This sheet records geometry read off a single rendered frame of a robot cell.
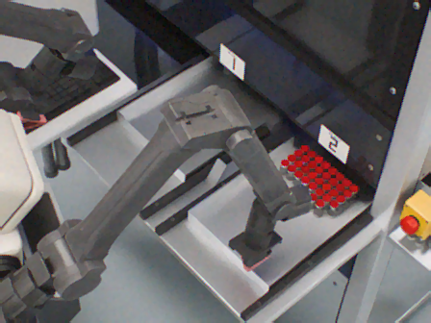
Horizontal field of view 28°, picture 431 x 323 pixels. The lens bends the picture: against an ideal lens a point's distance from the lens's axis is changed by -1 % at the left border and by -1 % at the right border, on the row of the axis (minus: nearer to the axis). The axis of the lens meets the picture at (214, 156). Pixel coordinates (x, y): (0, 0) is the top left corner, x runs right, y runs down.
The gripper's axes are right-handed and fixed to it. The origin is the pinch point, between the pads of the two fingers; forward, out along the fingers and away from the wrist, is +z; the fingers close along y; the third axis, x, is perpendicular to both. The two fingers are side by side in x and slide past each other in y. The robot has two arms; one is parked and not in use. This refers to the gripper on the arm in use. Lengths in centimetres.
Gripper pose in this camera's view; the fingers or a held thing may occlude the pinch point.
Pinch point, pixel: (247, 267)
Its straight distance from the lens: 187.3
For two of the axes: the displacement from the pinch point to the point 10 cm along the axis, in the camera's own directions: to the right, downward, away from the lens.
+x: -6.7, -5.9, 4.5
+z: -1.7, 7.1, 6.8
